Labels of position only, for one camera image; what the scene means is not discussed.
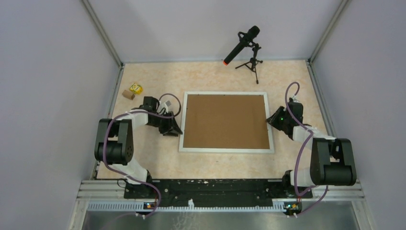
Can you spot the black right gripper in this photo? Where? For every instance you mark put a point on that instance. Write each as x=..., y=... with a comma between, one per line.
x=273, y=121

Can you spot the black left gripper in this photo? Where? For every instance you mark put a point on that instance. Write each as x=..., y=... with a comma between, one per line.
x=171, y=128

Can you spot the white picture frame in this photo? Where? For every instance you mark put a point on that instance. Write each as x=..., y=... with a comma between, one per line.
x=182, y=127

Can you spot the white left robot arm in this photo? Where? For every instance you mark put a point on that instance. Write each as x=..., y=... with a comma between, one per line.
x=114, y=144

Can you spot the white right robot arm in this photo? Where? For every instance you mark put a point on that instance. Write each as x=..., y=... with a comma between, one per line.
x=331, y=161

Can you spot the yellow toy cube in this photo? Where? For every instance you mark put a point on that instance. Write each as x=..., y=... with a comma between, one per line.
x=136, y=88

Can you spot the small brown cardboard block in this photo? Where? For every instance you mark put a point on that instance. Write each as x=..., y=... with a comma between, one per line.
x=128, y=94

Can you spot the black mini tripod stand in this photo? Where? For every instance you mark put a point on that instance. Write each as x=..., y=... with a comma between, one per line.
x=253, y=62

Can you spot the black shotgun microphone orange tip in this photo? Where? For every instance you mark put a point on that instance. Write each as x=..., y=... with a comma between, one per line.
x=245, y=40

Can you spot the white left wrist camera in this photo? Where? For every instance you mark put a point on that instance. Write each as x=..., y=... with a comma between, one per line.
x=165, y=105

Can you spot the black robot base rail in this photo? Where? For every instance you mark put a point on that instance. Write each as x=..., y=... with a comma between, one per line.
x=234, y=193

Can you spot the white toothed cable channel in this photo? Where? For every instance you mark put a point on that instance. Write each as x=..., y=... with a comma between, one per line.
x=139, y=206

